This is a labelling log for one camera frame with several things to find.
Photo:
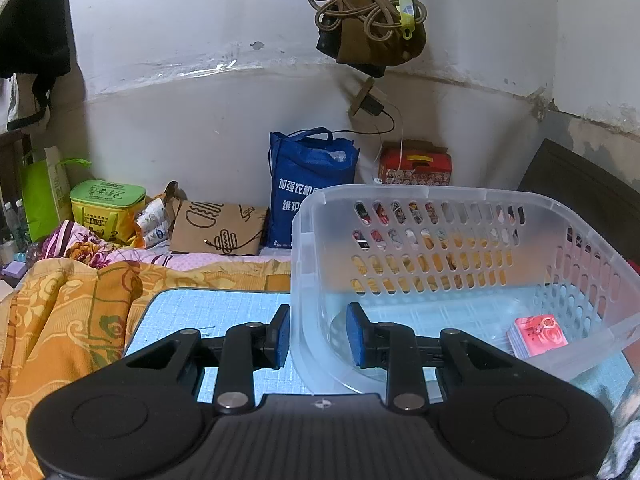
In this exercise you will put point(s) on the grey patterned cloth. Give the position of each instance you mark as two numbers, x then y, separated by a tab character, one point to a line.
622	410

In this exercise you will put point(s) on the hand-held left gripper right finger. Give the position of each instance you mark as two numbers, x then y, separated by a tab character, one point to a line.
356	335

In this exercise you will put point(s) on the translucent plastic basket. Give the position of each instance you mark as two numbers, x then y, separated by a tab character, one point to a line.
320	240

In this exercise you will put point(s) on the red card pack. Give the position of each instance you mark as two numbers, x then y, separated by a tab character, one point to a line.
535	337

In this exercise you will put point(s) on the pink floral blanket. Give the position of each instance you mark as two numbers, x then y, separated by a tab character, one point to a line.
80	250

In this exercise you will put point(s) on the small purple box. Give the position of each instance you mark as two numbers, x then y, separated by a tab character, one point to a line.
12	269

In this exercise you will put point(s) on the blue tote bag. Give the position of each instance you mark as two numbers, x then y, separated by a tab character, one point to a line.
300	180

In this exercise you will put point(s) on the green paper bag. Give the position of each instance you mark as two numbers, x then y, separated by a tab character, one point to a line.
40	195

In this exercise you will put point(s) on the white drink carton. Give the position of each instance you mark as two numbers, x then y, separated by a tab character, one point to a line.
157	236
150	215

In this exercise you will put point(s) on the dark headboard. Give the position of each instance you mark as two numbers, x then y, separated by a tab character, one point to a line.
575	175

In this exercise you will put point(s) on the light blue mat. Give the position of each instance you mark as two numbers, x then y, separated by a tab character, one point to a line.
225	310

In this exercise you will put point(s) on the green lunch bag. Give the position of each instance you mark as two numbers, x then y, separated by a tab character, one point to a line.
105	200

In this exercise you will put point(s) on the black and white garment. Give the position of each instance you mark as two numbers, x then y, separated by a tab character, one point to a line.
30	35

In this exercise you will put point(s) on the brown hanging bag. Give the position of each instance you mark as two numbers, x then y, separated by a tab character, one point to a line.
370	52

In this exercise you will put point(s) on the red gift box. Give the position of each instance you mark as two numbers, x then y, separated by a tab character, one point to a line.
415	170

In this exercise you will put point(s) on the orange patterned blanket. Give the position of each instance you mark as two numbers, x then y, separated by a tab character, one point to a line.
60	320

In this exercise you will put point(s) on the dark wooden cabinet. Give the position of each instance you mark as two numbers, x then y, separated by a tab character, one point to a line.
12	160

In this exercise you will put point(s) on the brown printed paper bag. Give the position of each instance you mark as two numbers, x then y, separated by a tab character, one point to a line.
200	230

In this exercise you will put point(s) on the clear plastic bottle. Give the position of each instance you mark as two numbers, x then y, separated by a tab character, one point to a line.
7	220
21	220

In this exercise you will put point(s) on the black wall charger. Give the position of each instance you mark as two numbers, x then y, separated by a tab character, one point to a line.
372	105

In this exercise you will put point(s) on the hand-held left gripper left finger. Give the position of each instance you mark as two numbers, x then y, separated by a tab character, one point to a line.
281	335

